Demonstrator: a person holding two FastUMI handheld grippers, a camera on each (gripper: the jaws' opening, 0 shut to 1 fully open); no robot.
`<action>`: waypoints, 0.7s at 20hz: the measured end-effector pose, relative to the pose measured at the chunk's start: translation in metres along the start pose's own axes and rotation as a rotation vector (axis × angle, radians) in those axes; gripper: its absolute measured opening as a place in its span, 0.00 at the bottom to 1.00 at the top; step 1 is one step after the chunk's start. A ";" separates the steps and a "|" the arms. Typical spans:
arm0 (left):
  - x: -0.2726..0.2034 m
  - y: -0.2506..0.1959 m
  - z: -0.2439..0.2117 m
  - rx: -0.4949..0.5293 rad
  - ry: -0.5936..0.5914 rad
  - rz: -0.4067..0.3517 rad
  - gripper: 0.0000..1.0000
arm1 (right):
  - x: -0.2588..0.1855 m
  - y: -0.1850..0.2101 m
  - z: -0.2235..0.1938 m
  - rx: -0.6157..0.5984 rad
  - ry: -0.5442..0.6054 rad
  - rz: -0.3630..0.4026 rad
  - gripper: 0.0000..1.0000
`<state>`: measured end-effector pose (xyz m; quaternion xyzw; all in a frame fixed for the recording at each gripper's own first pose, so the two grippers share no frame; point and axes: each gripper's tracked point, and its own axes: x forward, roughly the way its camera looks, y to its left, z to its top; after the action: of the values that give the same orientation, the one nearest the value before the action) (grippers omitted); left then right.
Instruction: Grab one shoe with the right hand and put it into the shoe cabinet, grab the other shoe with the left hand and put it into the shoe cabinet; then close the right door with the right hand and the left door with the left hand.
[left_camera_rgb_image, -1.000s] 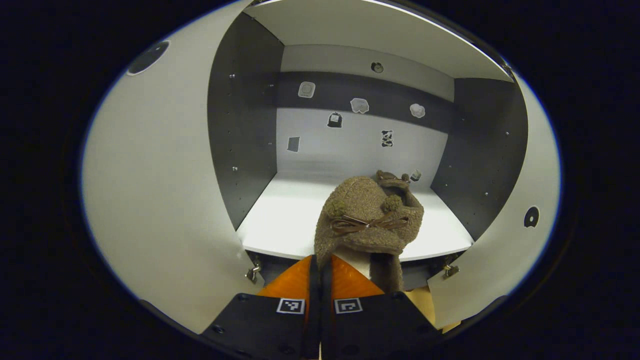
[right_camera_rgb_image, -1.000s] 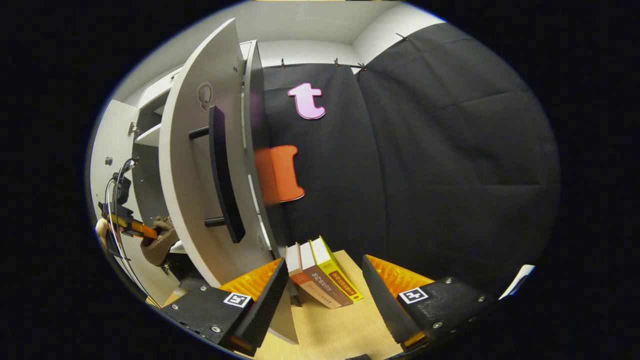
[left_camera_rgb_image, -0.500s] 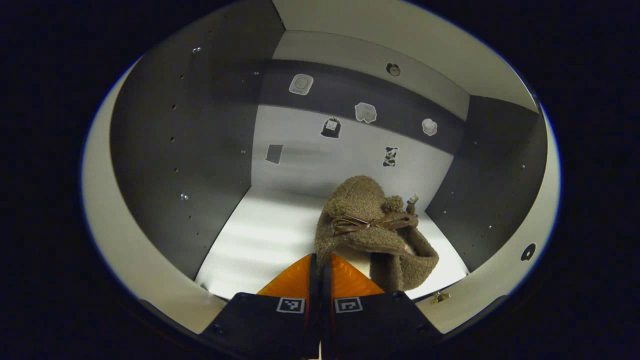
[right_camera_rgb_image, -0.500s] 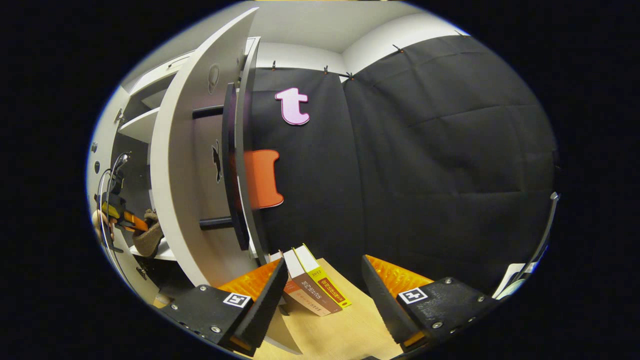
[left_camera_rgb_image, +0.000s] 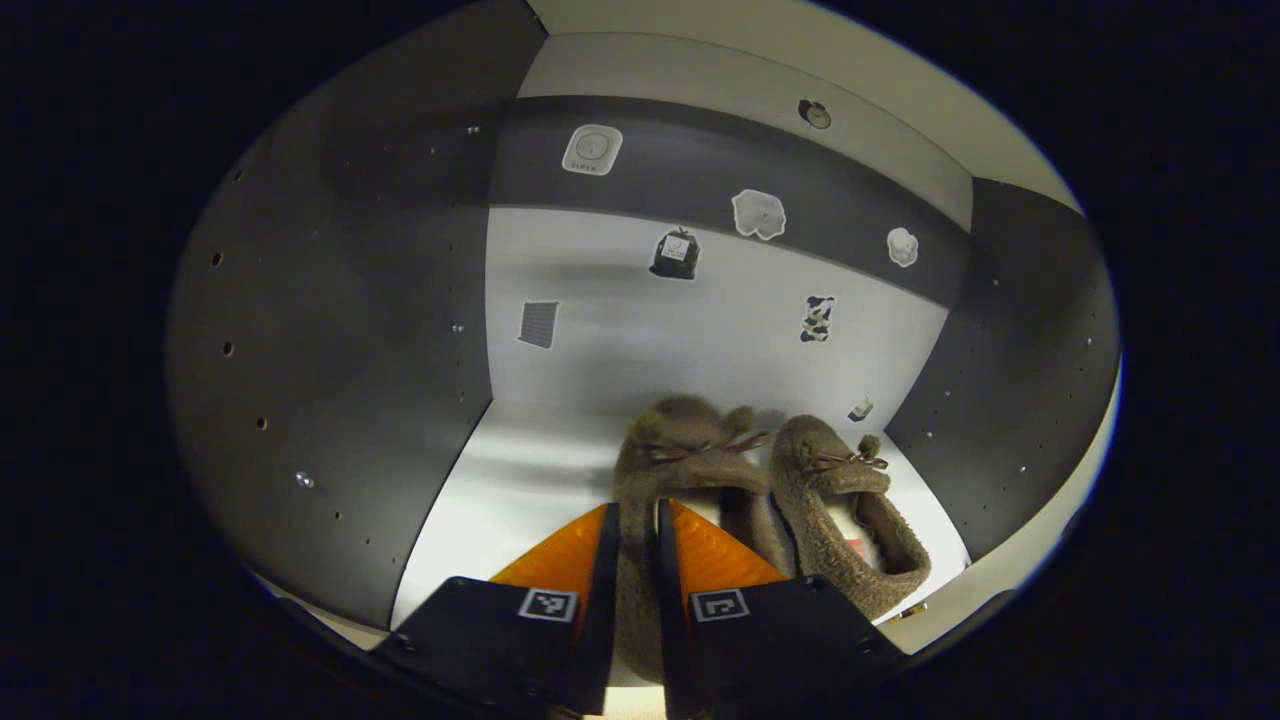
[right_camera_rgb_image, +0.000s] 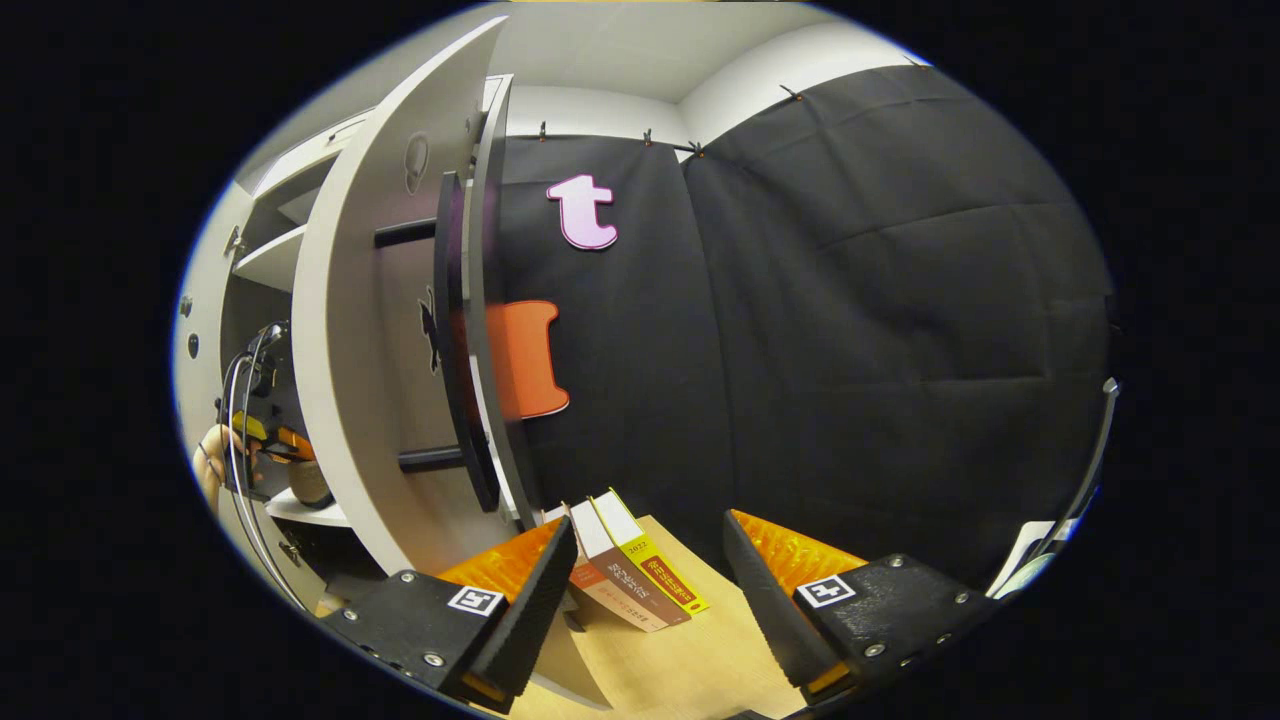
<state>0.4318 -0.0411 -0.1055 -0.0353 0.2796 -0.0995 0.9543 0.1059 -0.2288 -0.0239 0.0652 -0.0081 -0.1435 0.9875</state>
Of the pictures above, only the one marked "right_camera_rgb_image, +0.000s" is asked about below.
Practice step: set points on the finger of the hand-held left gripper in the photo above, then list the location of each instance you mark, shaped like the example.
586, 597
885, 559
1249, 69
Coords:
285, 440

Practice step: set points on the brown spine book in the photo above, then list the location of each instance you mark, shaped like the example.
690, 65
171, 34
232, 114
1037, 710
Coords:
630, 585

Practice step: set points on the white cabinet drawer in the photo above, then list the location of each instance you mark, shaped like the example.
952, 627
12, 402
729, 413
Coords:
300, 160

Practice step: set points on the yellow spine book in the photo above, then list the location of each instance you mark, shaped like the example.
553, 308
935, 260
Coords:
655, 570

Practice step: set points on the black backdrop cloth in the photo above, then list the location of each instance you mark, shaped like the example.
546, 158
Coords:
900, 350
640, 380

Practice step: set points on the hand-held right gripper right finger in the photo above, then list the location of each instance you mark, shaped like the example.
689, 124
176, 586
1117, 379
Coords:
772, 600

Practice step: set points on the orange spine book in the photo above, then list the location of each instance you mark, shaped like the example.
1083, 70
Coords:
610, 600

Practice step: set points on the white shoe cabinet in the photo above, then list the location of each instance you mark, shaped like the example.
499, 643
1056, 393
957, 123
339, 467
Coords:
505, 250

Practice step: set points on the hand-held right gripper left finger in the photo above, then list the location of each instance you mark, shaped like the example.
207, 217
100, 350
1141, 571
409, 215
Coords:
520, 610

